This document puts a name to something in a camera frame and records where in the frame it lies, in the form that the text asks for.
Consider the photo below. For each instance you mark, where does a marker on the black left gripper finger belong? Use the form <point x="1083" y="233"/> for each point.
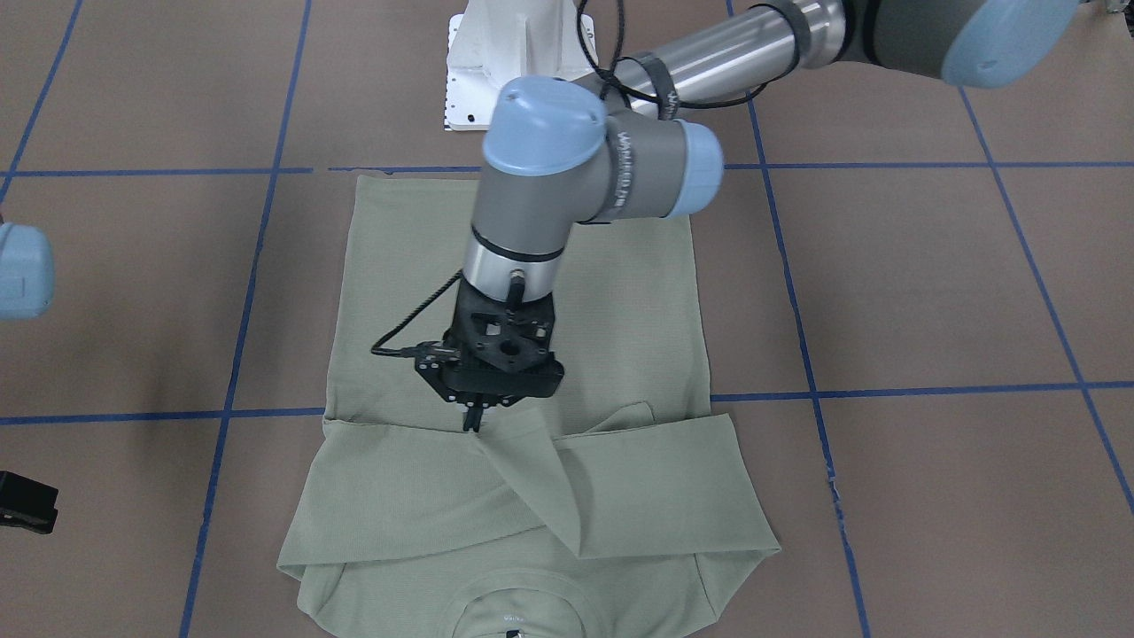
<point x="475" y="410"/>

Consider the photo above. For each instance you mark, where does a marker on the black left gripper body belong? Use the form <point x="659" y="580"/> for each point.
<point x="433" y="369"/>

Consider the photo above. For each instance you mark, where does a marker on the olive green long-sleeve shirt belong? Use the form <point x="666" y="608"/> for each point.
<point x="619" y="507"/>

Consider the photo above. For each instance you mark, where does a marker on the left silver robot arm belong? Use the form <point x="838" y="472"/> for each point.
<point x="613" y="145"/>

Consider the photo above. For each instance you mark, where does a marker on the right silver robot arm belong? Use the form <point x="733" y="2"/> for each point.
<point x="27" y="272"/>

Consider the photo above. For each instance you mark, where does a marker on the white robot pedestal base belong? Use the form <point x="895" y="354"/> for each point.
<point x="493" y="42"/>

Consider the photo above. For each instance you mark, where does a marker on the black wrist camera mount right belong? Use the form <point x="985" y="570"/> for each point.
<point x="28" y="504"/>

